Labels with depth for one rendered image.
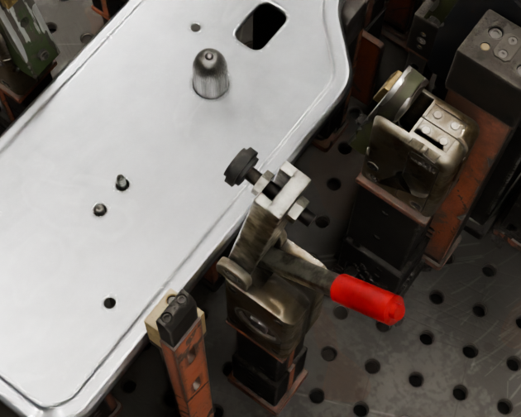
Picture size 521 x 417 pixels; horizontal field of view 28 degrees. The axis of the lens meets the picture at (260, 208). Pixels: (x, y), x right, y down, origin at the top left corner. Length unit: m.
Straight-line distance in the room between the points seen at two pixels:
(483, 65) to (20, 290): 0.42
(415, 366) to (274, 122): 0.37
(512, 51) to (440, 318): 0.43
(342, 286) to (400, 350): 0.45
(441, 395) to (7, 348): 0.51
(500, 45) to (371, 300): 0.25
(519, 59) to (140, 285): 0.36
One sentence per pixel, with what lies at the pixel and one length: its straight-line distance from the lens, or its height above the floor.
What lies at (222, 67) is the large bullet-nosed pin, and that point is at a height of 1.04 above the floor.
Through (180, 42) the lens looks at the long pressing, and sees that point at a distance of 0.97.
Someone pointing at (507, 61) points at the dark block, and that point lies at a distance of 0.85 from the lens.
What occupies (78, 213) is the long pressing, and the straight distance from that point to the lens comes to 0.90.
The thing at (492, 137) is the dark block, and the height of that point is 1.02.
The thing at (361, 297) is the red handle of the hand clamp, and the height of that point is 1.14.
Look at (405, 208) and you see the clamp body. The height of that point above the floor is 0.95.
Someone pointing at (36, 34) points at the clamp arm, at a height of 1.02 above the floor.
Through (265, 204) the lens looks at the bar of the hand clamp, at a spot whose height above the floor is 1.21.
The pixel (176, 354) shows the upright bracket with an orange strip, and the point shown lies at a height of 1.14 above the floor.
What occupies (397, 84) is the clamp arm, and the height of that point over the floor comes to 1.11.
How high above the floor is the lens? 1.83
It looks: 67 degrees down
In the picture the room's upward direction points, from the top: 2 degrees clockwise
